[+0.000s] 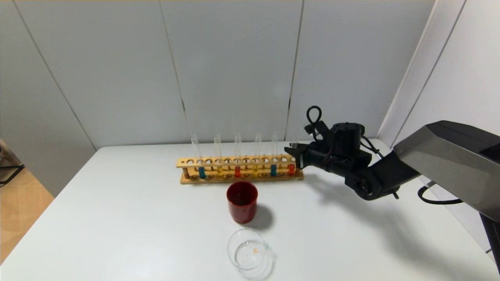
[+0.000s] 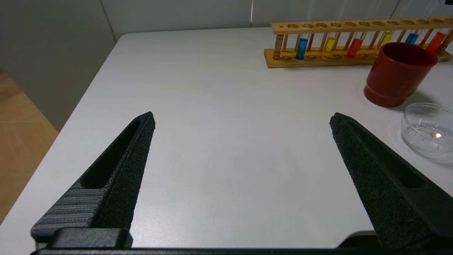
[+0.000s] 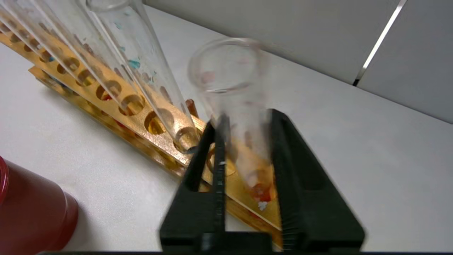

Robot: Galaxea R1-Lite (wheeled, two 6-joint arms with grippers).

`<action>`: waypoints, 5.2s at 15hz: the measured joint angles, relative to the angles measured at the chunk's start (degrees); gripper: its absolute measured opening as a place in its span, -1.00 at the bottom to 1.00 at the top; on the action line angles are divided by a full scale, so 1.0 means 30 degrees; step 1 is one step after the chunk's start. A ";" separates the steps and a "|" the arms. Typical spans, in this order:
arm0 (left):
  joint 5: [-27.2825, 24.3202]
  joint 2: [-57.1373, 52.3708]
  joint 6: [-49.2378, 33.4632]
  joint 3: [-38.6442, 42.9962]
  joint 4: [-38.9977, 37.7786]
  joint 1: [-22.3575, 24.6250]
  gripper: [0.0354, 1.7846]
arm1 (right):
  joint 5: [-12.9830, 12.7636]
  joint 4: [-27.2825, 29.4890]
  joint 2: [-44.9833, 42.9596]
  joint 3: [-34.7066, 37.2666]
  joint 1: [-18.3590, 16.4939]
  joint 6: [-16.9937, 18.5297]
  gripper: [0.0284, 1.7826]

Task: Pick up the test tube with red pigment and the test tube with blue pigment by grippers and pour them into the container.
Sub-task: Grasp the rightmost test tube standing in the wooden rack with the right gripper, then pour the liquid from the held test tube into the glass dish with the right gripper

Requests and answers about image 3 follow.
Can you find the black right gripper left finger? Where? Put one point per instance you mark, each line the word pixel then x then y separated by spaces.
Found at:
pixel 198 212

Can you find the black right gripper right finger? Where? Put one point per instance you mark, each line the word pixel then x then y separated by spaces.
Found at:
pixel 311 219

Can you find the test tube with blue liquid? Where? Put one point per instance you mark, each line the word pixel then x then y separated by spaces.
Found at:
pixel 148 71

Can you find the wooden test tube rack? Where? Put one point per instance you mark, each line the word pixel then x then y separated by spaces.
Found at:
pixel 240 191

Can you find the red plastic cup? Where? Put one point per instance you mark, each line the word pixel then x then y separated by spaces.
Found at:
pixel 35 212

